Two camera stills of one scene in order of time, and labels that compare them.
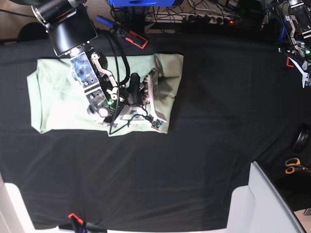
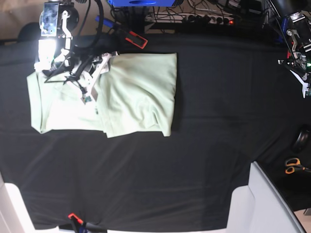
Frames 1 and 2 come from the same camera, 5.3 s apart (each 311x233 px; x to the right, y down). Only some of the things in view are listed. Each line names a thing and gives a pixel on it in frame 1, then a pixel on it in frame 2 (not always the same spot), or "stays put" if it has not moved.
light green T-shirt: (57, 102) stays put
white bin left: (14, 217) stays put
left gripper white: (149, 108) → (89, 76)
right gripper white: (304, 75) → (304, 86)
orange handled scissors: (292, 163) stays put
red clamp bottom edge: (78, 219) stays put
